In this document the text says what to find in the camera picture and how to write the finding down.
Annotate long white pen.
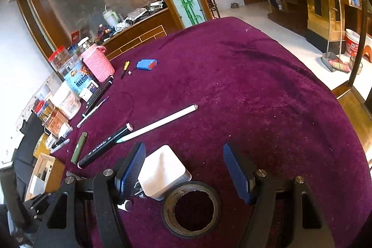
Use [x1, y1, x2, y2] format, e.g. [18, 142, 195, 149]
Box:
[116, 104, 199, 145]

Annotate blue battery pack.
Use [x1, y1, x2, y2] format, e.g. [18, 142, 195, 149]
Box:
[136, 59, 158, 71]

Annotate black electrical tape roll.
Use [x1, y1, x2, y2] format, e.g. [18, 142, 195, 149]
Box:
[161, 181, 222, 239]

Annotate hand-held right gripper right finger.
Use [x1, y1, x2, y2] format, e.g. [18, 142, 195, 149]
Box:
[223, 141, 332, 248]

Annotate thin black and purple pen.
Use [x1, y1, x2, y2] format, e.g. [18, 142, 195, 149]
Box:
[82, 95, 110, 118]

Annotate silver marker with black cap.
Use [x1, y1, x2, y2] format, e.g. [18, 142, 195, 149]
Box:
[49, 138, 70, 154]

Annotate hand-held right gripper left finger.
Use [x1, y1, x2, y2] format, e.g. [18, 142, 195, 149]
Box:
[33, 142, 146, 248]

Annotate broom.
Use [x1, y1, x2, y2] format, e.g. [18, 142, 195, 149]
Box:
[328, 0, 354, 74]

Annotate white charger adapter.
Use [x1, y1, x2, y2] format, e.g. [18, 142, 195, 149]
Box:
[134, 145, 192, 201]

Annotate yellow and black screwdriver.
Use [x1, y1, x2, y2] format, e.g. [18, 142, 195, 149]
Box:
[121, 60, 131, 79]

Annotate black hair tie loop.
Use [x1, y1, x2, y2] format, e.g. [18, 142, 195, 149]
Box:
[116, 92, 135, 121]

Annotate white and pink jar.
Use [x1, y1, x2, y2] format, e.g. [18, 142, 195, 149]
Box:
[50, 82, 82, 120]

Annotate olive green pen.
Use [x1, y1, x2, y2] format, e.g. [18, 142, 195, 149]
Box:
[70, 132, 88, 165]

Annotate white and green cup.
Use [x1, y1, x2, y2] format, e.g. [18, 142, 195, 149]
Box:
[102, 5, 120, 27]

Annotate small white card box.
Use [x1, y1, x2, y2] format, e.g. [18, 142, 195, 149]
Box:
[78, 80, 101, 102]

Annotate clear jar with red lid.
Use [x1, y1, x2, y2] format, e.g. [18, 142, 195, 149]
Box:
[48, 46, 72, 72]

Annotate bundle of black pens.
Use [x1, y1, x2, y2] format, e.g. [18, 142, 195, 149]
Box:
[85, 76, 115, 109]

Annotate clear jar with blue label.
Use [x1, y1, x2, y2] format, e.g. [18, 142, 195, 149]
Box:
[58, 57, 98, 92]

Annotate orange labelled jar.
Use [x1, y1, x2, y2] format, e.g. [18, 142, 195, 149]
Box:
[33, 99, 64, 133]

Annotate black marker with pink caps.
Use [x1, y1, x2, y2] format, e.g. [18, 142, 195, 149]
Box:
[77, 122, 134, 170]

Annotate white plastic bucket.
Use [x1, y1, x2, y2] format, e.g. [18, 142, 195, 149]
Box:
[344, 28, 372, 58]

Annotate dustpan with long handle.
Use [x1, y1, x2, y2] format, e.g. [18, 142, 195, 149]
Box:
[321, 0, 342, 72]

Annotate bottle with pink knitted sleeve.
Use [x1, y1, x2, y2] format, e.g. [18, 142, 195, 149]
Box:
[77, 37, 116, 83]

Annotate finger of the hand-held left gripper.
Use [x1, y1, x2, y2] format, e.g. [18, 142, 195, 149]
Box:
[17, 192, 52, 233]

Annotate cardboard box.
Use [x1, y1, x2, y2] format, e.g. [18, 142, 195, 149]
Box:
[24, 152, 66, 202]

